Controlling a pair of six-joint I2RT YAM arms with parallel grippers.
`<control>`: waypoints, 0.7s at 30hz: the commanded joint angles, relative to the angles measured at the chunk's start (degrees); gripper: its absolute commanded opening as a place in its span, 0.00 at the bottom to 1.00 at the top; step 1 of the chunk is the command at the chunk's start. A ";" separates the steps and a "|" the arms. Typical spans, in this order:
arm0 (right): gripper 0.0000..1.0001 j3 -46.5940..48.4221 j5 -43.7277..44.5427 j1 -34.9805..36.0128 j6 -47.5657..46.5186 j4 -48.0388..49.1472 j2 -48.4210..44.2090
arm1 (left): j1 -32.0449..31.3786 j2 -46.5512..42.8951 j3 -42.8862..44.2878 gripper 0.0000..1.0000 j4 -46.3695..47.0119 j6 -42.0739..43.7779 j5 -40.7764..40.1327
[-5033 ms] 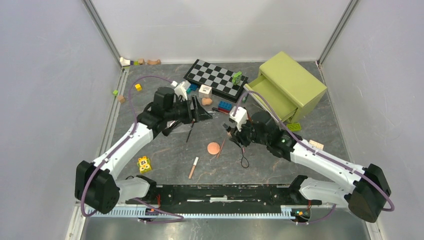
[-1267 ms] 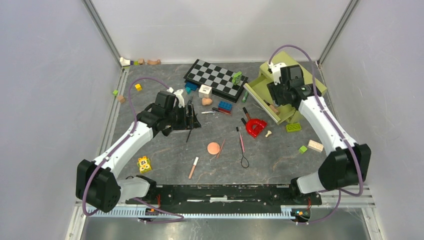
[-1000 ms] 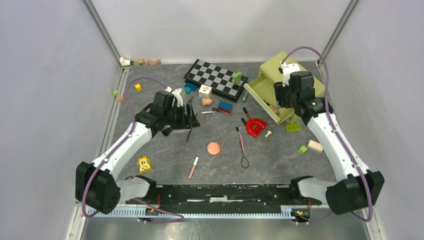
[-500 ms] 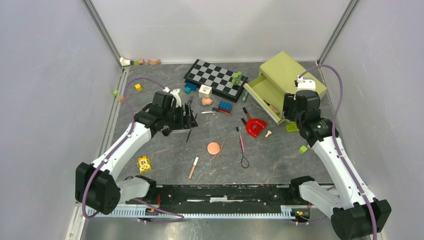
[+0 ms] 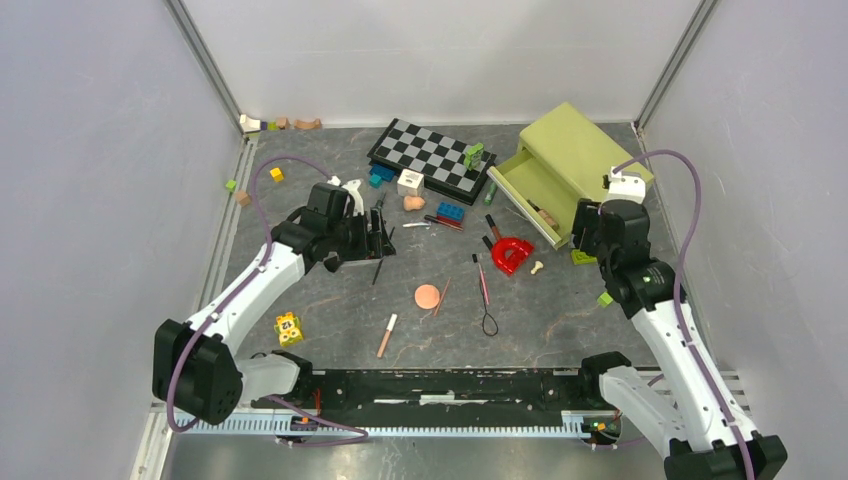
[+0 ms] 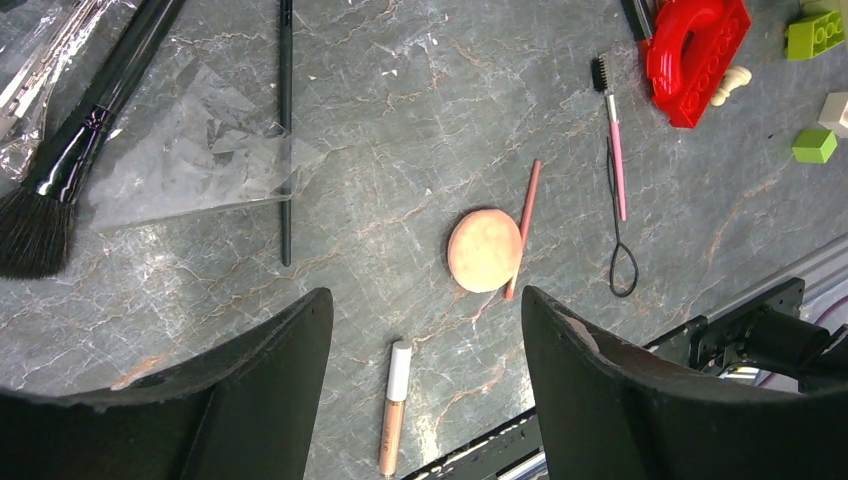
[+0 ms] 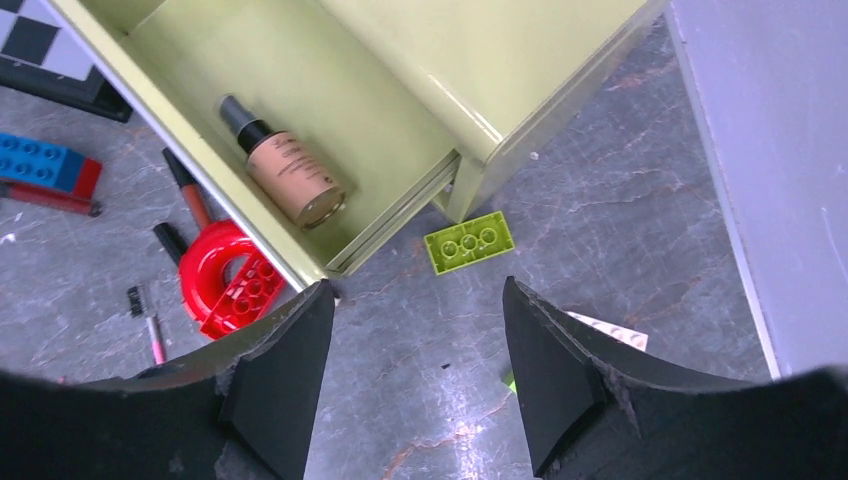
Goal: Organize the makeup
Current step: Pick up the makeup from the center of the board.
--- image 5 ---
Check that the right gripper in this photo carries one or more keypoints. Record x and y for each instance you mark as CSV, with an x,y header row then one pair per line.
x,y
587,216

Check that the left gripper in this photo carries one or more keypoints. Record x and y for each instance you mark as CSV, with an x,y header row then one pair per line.
x,y
373,245

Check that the foundation bottle with grey cap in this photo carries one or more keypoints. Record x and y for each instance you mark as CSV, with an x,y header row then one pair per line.
x,y
545,215

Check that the brown lip gloss tube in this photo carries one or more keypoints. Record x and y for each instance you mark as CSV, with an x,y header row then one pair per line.
x,y
493,227

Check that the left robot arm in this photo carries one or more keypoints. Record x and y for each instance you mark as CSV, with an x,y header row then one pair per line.
x,y
194,368

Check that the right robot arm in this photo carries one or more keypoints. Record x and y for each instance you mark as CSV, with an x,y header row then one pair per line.
x,y
702,432

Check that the clear plastic wrapper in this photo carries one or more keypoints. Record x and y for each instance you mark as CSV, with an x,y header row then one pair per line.
x,y
361,262

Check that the lime green toy brick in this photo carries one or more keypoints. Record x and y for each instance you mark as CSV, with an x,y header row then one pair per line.
x,y
579,257

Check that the large black powder brush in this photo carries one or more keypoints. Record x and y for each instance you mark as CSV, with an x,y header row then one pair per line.
x,y
332,263

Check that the teal toy block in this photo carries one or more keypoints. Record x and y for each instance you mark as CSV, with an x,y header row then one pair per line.
x,y
375,181

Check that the dark red lip gloss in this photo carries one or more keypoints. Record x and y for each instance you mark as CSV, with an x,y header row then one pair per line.
x,y
444,223

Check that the small green block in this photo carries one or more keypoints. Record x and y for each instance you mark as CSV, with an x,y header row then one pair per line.
x,y
605,300

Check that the white cube box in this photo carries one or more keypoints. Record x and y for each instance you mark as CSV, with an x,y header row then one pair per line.
x,y
410,183

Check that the round peach powder puff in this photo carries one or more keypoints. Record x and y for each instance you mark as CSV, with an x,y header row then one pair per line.
x,y
427,296

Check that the blue red toy brick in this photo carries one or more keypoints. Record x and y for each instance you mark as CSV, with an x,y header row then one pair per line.
x,y
450,214

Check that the thin pink lip pencil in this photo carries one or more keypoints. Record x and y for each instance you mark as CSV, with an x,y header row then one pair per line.
x,y
442,296

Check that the white chess pawn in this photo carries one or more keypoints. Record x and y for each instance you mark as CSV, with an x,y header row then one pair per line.
x,y
536,268

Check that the green drawer cabinet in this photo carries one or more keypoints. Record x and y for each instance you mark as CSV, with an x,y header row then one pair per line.
x,y
561,158

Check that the black white chessboard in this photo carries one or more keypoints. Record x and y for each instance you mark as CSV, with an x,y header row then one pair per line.
x,y
439,158

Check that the red toy magnet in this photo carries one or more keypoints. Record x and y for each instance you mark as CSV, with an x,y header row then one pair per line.
x,y
510,253

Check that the yellow number toy block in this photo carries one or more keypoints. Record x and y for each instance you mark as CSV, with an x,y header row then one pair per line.
x,y
288,329

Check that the small yellow cube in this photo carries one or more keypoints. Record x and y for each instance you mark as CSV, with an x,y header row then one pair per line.
x,y
276,174

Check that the green toy figure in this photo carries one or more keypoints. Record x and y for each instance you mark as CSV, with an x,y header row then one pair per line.
x,y
473,156

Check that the small wooden cube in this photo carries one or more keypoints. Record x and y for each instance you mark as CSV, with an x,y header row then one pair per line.
x,y
242,198

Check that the wooden blocks in corner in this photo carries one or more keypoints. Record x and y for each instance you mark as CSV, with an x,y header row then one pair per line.
x,y
251,125

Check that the black wire loop tool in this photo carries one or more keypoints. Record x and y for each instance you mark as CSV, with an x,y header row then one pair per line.
x,y
489,324

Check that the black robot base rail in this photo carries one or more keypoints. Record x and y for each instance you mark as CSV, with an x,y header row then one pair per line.
x,y
523,397

